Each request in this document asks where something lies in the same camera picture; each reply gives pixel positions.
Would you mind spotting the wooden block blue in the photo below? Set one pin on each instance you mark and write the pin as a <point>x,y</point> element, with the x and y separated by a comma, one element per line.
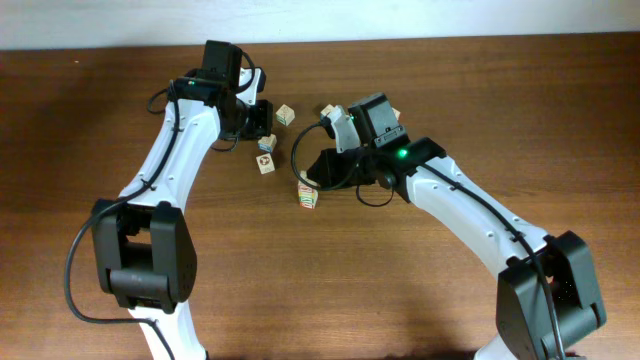
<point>326,111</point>
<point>267,143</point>

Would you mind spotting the wooden block brown picture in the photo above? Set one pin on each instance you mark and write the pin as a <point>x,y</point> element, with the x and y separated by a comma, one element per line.
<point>265,163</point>

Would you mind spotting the wooden block red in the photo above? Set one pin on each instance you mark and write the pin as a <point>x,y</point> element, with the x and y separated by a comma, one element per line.
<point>306,180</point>

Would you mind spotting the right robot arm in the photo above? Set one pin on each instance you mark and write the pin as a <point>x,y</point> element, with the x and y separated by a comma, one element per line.
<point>548,296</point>

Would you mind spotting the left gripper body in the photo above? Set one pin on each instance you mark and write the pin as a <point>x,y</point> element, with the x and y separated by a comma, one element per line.
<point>251,120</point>

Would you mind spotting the wooden block plain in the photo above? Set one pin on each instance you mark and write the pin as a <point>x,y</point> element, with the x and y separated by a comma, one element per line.
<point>308,203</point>

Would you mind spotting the wooden block blue top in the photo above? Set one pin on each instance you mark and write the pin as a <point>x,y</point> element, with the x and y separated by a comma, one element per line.
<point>326,111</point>

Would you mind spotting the wooden block yellow centre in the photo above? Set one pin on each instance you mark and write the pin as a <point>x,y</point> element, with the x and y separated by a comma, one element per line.
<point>303,188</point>

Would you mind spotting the wooden block green top-left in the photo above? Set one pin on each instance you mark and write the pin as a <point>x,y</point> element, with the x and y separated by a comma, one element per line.
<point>285,115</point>

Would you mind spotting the wooden block blue left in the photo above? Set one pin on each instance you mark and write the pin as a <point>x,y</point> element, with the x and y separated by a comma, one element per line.
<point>267,143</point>

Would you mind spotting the wooden block far right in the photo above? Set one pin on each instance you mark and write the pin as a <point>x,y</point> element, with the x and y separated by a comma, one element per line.
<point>396,113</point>

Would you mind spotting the wooden block green letter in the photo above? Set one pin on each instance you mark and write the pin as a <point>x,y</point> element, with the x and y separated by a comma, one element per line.
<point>308,197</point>

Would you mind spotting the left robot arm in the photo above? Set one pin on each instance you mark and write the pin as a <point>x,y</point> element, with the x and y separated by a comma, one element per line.
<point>144,253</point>

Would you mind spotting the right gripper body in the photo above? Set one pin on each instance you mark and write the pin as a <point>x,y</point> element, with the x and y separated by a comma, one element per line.
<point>352,168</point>

